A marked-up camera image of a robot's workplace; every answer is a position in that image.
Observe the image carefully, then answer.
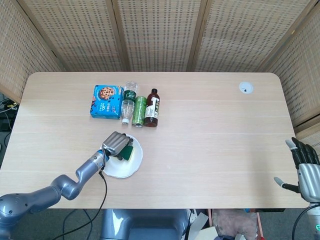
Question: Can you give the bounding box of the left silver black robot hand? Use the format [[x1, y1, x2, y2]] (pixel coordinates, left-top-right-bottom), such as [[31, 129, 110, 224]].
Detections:
[[101, 131, 135, 161]]

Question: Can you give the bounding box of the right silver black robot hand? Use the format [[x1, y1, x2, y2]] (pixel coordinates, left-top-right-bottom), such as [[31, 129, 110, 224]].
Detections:
[[273, 136, 320, 203]]

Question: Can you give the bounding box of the green and yellow sponge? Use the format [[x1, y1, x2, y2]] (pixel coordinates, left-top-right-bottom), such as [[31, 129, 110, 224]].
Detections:
[[121, 145, 135, 162]]

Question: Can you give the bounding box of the white round plate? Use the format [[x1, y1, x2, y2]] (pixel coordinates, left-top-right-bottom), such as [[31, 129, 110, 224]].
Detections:
[[102, 134, 144, 179]]

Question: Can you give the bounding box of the blue cookie box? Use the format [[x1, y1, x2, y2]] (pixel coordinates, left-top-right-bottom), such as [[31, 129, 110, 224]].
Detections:
[[89, 84, 125, 120]]

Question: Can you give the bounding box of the green drink can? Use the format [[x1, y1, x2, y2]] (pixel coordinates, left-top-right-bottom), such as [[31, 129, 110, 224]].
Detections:
[[131, 95, 148, 128]]

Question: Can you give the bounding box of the clear plastic water bottle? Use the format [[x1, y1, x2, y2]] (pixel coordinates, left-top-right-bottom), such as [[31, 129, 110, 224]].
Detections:
[[121, 80, 139, 125]]

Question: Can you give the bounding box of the brown drink bottle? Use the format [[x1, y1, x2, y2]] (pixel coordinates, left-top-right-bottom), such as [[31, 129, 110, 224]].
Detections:
[[144, 88, 161, 128]]

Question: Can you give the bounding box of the pink fabric bag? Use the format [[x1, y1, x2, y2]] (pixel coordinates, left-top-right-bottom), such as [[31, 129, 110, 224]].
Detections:
[[212, 208, 262, 240]]

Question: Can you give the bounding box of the grey robot torso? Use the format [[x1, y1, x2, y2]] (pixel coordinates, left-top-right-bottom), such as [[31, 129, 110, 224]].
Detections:
[[99, 208, 191, 240]]

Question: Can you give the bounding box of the woven bamboo folding screen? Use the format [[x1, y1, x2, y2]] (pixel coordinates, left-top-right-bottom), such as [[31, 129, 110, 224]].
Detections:
[[0, 0, 320, 151]]

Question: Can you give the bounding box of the beige cardboard box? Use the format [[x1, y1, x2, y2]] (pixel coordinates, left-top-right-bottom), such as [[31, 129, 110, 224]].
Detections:
[[184, 211, 220, 240]]

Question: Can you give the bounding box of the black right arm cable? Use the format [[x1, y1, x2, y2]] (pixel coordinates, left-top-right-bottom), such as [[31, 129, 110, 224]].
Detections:
[[293, 206, 313, 240]]

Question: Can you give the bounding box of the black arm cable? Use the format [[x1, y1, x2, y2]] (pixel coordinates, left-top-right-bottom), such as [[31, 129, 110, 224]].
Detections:
[[49, 169, 108, 240], [293, 206, 313, 240]]

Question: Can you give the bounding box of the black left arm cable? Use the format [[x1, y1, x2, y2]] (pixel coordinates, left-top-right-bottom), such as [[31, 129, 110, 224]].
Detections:
[[49, 169, 108, 240]]

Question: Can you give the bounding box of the white table cable grommet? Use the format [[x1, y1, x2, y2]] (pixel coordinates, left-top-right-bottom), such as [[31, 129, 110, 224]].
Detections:
[[238, 81, 254, 94]]

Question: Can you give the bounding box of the tangle of floor cables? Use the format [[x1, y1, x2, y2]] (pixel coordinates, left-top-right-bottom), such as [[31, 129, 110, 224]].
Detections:
[[0, 92, 20, 151]]

